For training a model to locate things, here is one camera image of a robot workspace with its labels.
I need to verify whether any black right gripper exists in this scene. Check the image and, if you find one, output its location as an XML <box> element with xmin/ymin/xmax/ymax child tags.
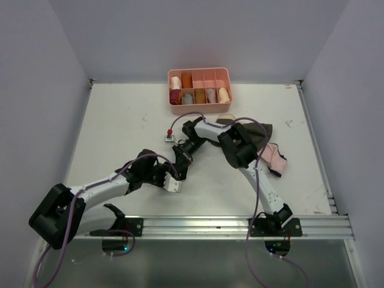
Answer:
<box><xmin>173</xmin><ymin>137</ymin><xmax>208</xmax><ymax>175</ymax></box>

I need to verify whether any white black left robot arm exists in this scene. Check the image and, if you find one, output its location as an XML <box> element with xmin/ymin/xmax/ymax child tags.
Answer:
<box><xmin>29</xmin><ymin>149</ymin><xmax>179</xmax><ymax>250</ymax></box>

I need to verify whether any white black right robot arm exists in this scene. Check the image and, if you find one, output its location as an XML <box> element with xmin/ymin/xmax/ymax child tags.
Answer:
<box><xmin>172</xmin><ymin>116</ymin><xmax>293</xmax><ymax>236</ymax></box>

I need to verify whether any grey rolled underwear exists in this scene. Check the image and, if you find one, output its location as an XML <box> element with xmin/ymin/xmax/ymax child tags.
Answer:
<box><xmin>182</xmin><ymin>94</ymin><xmax>194</xmax><ymax>105</ymax></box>

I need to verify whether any maroon rolled underwear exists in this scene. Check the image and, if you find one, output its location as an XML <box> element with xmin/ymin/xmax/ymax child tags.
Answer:
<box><xmin>170</xmin><ymin>89</ymin><xmax>182</xmax><ymax>105</ymax></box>

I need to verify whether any mustard brown rolled underwear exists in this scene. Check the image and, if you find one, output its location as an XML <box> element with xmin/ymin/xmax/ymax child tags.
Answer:
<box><xmin>194</xmin><ymin>88</ymin><xmax>206</xmax><ymax>104</ymax></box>

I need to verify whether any pale pink rolled underwear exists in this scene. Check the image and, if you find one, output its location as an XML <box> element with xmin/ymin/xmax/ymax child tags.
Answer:
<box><xmin>206</xmin><ymin>88</ymin><xmax>217</xmax><ymax>103</ymax></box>

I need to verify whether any peach rolled underwear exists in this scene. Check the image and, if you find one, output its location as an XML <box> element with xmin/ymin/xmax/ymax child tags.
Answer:
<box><xmin>218</xmin><ymin>88</ymin><xmax>230</xmax><ymax>103</ymax></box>

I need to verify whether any white pink rolled underwear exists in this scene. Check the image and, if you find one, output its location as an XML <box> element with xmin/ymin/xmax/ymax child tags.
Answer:
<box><xmin>170</xmin><ymin>76</ymin><xmax>182</xmax><ymax>90</ymax></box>

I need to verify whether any olive green underwear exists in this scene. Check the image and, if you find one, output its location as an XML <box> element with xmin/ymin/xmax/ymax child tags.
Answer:
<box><xmin>215</xmin><ymin>114</ymin><xmax>273</xmax><ymax>151</ymax></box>

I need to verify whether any orange rolled underwear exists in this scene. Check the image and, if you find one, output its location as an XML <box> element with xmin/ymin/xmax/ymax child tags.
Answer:
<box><xmin>181</xmin><ymin>73</ymin><xmax>193</xmax><ymax>89</ymax></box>

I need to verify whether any light pink underwear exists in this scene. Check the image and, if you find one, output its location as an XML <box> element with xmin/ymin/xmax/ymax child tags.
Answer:
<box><xmin>261</xmin><ymin>143</ymin><xmax>287</xmax><ymax>178</ymax></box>

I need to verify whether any pink divided storage box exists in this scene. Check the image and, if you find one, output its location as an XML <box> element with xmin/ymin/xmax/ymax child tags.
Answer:
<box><xmin>167</xmin><ymin>67</ymin><xmax>233</xmax><ymax>115</ymax></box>

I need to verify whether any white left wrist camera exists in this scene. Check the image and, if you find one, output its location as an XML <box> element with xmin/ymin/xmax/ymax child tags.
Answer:
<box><xmin>163</xmin><ymin>173</ymin><xmax>182</xmax><ymax>193</ymax></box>

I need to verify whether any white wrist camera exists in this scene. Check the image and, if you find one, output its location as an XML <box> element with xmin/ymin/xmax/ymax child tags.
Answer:
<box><xmin>163</xmin><ymin>173</ymin><xmax>182</xmax><ymax>193</ymax></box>
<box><xmin>164</xmin><ymin>129</ymin><xmax>175</xmax><ymax>143</ymax></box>

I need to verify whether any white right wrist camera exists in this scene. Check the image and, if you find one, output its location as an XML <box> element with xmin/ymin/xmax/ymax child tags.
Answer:
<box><xmin>164</xmin><ymin>129</ymin><xmax>175</xmax><ymax>143</ymax></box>

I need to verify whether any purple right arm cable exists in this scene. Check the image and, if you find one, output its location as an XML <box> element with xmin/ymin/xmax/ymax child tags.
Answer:
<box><xmin>169</xmin><ymin>111</ymin><xmax>310</xmax><ymax>288</ymax></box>

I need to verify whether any aluminium frame rail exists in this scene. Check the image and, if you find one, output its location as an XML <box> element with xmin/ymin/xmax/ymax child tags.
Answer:
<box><xmin>75</xmin><ymin>215</ymin><xmax>354</xmax><ymax>240</ymax></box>

